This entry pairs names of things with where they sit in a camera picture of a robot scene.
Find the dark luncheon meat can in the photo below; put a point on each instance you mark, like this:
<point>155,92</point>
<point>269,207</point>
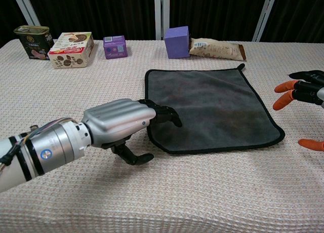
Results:
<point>34,41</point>

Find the black curtain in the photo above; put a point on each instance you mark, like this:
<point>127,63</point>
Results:
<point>96,12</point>

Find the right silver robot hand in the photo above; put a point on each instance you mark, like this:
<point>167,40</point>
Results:
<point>303,90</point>

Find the cookie box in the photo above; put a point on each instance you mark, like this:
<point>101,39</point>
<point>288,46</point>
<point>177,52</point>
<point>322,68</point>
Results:
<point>71,50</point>

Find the plain purple cube box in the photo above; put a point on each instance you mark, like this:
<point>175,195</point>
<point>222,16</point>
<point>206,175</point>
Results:
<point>177,43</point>

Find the small purple printed box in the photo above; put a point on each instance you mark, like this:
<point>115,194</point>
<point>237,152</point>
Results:
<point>115,46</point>

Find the beige waffle tablecloth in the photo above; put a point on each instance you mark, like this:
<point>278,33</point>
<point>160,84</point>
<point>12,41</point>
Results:
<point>162,179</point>

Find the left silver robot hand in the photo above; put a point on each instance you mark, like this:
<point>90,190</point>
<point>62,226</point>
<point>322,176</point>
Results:
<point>119,116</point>

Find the grey metal frame post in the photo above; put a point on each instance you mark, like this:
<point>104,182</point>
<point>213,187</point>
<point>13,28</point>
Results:
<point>264,15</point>
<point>26,6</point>
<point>161,14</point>

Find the black and green cloth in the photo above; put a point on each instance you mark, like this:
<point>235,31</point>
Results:
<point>210,109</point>

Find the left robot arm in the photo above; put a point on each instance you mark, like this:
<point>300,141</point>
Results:
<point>43,147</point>

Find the beige snack bag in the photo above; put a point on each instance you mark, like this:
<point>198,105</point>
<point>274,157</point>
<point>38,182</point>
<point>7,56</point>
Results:
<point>217,49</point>

